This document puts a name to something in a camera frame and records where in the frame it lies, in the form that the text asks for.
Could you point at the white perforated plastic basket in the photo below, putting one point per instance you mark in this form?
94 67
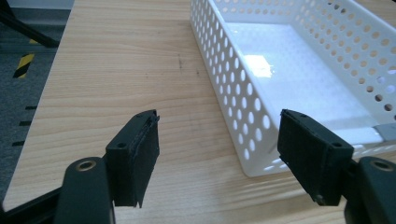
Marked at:
292 74

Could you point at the black metal stand leg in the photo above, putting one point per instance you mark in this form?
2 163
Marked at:
25 28

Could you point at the yellow black hazard tape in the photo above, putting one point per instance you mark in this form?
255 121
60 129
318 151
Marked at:
23 64

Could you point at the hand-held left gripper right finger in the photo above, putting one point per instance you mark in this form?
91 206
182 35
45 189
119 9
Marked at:
314 158

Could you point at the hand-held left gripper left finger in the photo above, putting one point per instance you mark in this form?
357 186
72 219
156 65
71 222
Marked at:
132 161

